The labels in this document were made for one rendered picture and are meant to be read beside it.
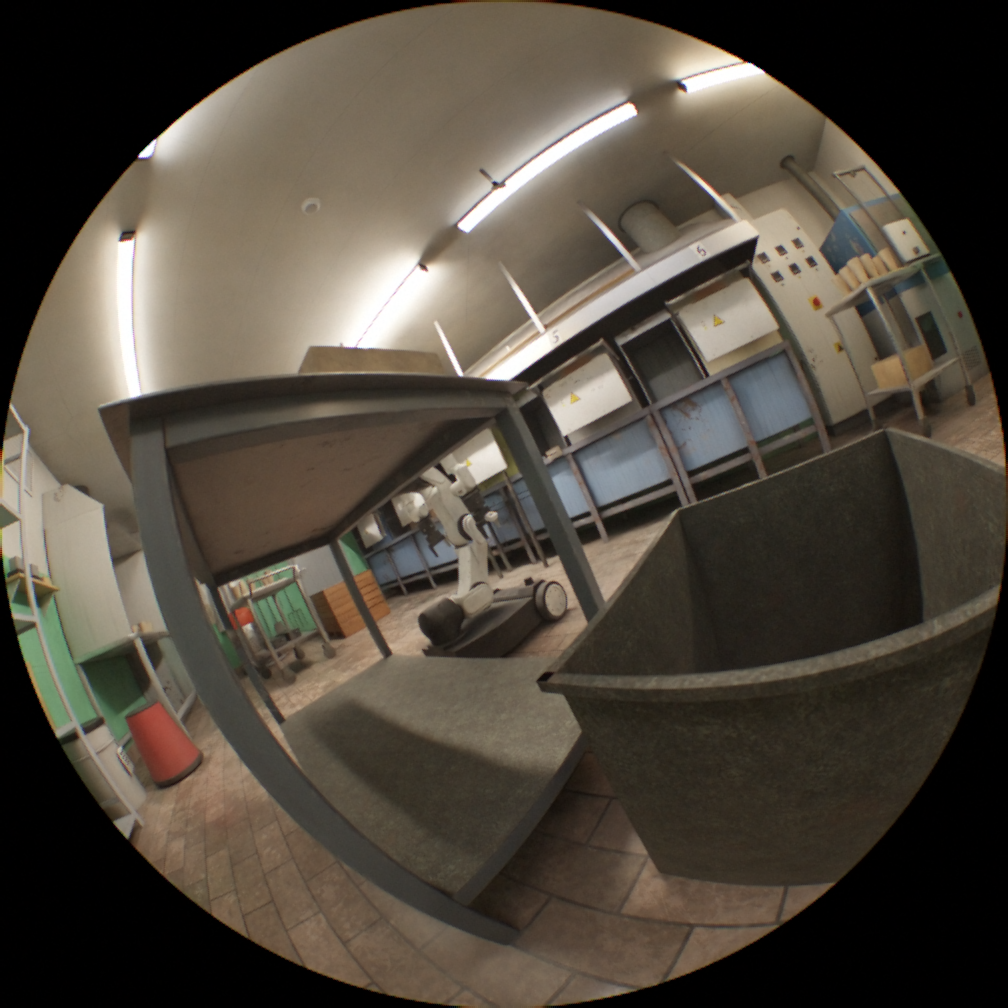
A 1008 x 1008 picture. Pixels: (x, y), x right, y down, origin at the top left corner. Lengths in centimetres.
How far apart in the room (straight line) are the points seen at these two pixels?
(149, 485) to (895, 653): 50
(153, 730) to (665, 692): 233
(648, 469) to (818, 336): 202
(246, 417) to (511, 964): 84
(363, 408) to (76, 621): 304
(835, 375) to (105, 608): 588
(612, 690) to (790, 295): 322
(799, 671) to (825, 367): 308
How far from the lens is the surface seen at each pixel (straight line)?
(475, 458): 301
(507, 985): 69
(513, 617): 148
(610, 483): 263
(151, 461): 35
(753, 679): 18
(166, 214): 208
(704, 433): 248
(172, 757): 234
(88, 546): 321
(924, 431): 233
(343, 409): 40
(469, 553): 160
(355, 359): 46
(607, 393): 239
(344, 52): 187
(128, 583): 459
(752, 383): 253
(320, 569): 568
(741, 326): 240
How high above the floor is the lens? 63
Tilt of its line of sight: level
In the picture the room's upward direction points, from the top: 25 degrees counter-clockwise
